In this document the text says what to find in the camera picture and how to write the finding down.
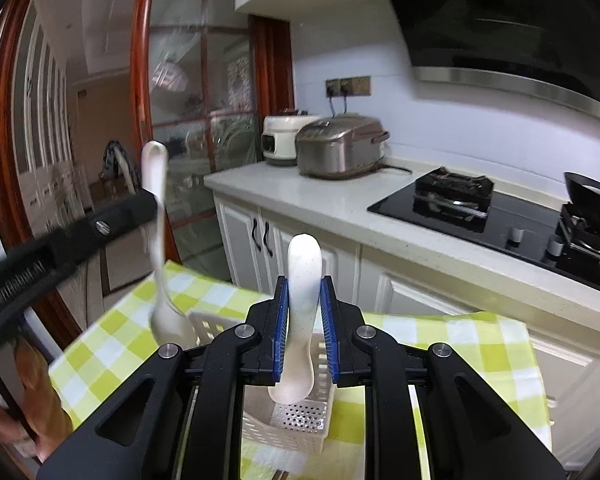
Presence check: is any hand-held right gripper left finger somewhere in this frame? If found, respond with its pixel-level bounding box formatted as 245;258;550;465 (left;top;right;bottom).
37;276;291;480

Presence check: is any black burner grate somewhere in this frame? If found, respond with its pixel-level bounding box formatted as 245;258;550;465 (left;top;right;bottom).
412;166;496;221
555;202;600;271

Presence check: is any person's left hand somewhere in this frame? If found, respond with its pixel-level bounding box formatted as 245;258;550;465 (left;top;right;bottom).
0;335;74;466

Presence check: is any gold wall socket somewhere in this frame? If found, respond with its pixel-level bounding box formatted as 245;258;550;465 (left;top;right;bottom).
325;76;372;98

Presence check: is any white hallway cabinet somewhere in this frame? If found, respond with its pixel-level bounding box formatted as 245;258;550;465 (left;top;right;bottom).
15;5;96;251

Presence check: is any silver rice cooker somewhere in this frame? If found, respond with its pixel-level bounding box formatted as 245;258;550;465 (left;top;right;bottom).
295;114;392;179

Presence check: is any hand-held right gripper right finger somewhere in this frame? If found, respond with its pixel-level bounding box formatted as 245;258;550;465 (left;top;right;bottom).
320;275;566;480

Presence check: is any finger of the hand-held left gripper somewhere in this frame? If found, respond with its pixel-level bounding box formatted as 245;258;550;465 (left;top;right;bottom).
47;191;161;272

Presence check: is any red wooden door frame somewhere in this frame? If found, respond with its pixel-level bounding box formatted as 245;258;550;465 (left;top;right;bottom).
0;0;88;351

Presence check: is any red-framed glass sliding door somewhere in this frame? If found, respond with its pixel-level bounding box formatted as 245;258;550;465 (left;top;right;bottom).
132;0;296;281

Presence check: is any black wok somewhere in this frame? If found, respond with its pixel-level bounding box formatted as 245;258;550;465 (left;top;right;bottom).
564;171;600;233

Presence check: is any white kitchen base cabinet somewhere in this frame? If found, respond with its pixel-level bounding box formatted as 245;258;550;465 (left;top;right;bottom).
212;195;600;471

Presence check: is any white rice cooker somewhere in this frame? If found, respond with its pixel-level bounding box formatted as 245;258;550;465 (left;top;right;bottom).
261;110;321;167

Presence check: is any black range hood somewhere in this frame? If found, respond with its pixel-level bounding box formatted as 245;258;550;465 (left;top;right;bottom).
375;0;600;128

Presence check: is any white perforated plastic basket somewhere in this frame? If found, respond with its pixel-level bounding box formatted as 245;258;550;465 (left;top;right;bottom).
187;310;337;453

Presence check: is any yellow checked tablecloth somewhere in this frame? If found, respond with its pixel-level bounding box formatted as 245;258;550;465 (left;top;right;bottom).
47;260;556;480

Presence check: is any white ceramic spoon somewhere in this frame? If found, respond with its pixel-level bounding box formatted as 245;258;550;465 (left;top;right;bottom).
267;234;323;405
141;141;196;347

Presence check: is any black glass gas cooktop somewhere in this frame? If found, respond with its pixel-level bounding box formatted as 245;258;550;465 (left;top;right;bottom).
367;172;600;291

